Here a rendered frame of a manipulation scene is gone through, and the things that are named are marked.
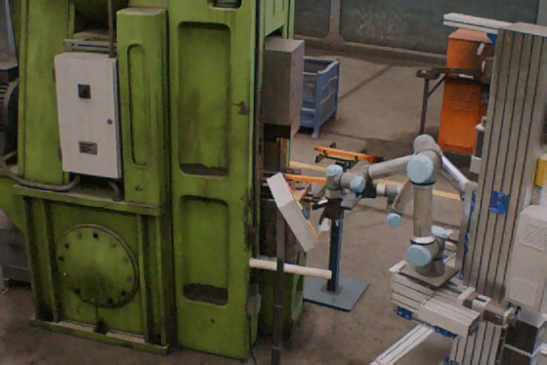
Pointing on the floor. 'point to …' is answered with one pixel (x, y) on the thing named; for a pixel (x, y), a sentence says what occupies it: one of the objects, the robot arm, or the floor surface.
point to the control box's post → (278, 295)
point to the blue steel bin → (319, 92)
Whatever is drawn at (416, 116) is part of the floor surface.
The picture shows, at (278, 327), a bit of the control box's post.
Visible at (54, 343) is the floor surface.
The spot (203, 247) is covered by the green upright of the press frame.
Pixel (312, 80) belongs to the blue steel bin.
